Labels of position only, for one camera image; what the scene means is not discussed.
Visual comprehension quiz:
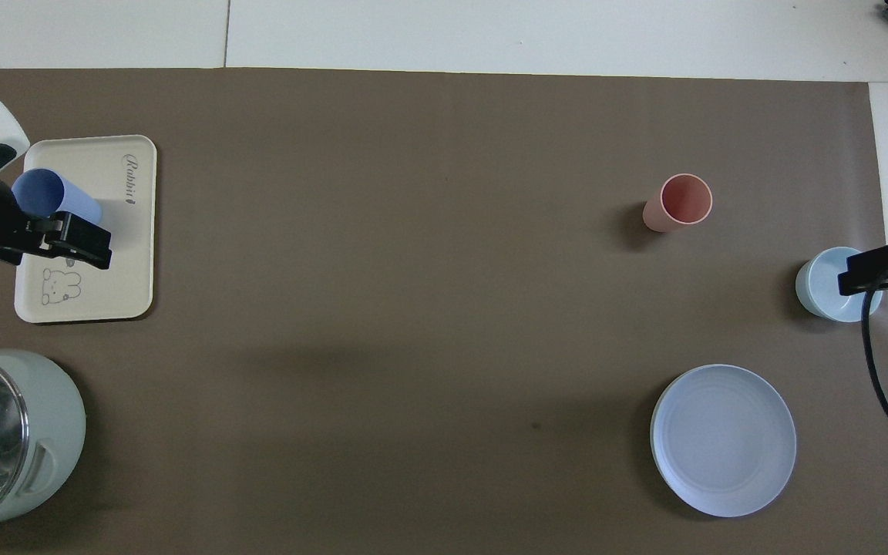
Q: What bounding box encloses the blue plastic cup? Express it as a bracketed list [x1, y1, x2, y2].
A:
[11, 168, 103, 228]

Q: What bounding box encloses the cream rabbit print tray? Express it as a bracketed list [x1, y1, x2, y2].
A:
[14, 135, 158, 323]

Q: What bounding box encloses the brown table mat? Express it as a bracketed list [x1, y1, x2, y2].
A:
[0, 68, 888, 555]

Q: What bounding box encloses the light blue bowl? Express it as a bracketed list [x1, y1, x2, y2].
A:
[795, 247, 884, 322]

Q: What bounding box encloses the pink plastic cup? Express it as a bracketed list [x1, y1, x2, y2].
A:
[642, 173, 714, 233]

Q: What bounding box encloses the light blue plate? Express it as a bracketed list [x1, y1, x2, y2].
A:
[650, 364, 798, 518]

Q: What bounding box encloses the pale green cooking pot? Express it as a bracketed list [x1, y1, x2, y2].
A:
[0, 349, 87, 539]

